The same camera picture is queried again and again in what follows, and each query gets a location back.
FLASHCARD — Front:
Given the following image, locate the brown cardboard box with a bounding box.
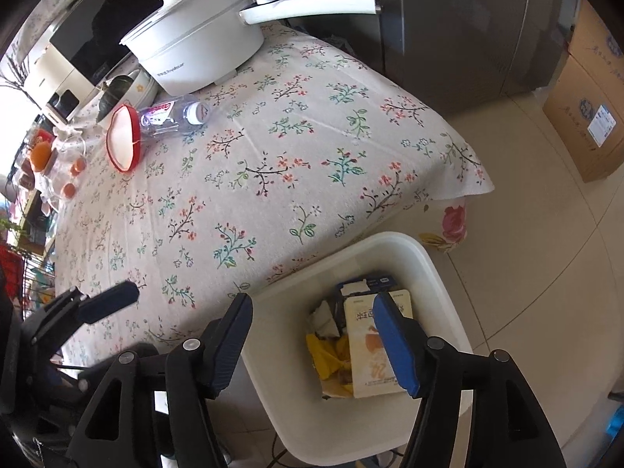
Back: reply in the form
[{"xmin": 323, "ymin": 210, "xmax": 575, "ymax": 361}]
[{"xmin": 542, "ymin": 0, "xmax": 624, "ymax": 183}]

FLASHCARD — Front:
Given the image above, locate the clear plastic bottle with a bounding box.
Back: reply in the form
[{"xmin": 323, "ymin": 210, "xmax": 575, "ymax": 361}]
[{"xmin": 138, "ymin": 97, "xmax": 211, "ymax": 138}]

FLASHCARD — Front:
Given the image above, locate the red paper bowl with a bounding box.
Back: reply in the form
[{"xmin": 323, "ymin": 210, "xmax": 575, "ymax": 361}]
[{"xmin": 106, "ymin": 103, "xmax": 144, "ymax": 172}]

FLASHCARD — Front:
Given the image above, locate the large orange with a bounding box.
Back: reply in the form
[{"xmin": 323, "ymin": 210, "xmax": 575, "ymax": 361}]
[{"xmin": 29, "ymin": 141, "xmax": 52, "ymax": 171}]

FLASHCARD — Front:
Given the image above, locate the cream bread snack bag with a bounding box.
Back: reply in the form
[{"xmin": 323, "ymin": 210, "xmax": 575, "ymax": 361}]
[{"xmin": 344, "ymin": 290, "xmax": 415, "ymax": 399}]

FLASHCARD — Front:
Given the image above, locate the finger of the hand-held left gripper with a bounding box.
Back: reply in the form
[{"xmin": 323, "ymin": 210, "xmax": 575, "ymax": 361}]
[{"xmin": 22, "ymin": 280, "xmax": 140, "ymax": 347}]

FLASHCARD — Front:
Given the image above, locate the dark green squash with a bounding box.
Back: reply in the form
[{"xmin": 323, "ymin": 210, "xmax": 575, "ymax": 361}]
[{"xmin": 95, "ymin": 78, "xmax": 132, "ymax": 122}]

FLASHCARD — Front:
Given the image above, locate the white countertop appliance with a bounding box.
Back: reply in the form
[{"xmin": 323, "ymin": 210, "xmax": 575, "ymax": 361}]
[{"xmin": 22, "ymin": 41, "xmax": 98, "ymax": 125}]

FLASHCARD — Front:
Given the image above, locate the white flower print bowl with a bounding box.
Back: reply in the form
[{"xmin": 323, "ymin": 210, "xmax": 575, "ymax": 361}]
[{"xmin": 105, "ymin": 68, "xmax": 159, "ymax": 108}]

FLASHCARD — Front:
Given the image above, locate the floral tablecloth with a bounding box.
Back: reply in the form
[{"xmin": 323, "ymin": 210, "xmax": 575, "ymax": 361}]
[{"xmin": 51, "ymin": 22, "xmax": 495, "ymax": 371}]

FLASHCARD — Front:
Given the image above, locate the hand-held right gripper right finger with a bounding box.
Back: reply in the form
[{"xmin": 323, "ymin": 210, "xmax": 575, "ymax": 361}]
[{"xmin": 373, "ymin": 291, "xmax": 569, "ymax": 468}]

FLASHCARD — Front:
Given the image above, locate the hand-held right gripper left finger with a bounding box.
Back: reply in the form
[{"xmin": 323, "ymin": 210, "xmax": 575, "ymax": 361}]
[{"xmin": 66, "ymin": 292, "xmax": 254, "ymax": 468}]

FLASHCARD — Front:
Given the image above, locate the white tissue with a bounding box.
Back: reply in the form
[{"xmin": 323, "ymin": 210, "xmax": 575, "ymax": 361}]
[{"xmin": 308, "ymin": 300, "xmax": 342, "ymax": 339}]

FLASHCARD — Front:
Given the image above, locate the white plastic bin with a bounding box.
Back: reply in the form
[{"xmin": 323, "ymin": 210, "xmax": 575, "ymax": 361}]
[{"xmin": 239, "ymin": 231, "xmax": 476, "ymax": 465}]

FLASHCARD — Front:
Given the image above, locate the yellow foil wrapper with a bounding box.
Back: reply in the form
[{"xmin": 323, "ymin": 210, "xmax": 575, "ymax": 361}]
[{"xmin": 305, "ymin": 334, "xmax": 354, "ymax": 395}]

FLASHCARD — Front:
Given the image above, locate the torn blue cardboard box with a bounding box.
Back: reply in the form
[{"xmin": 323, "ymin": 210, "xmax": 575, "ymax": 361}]
[{"xmin": 336, "ymin": 273, "xmax": 398, "ymax": 298}]

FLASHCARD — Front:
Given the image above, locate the black microwave oven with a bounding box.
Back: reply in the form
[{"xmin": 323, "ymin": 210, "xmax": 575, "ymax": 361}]
[{"xmin": 49, "ymin": 0, "xmax": 245, "ymax": 86}]

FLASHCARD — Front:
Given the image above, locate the white electric pot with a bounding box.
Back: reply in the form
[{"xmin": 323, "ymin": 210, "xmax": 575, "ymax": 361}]
[{"xmin": 119, "ymin": 0, "xmax": 383, "ymax": 96}]

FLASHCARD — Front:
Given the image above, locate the grey refrigerator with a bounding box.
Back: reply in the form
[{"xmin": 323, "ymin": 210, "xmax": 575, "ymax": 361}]
[{"xmin": 373, "ymin": 0, "xmax": 583, "ymax": 115}]

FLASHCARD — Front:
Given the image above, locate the rose print cloth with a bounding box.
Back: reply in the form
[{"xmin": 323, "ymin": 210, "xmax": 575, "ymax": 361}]
[{"xmin": 417, "ymin": 195, "xmax": 470, "ymax": 254}]

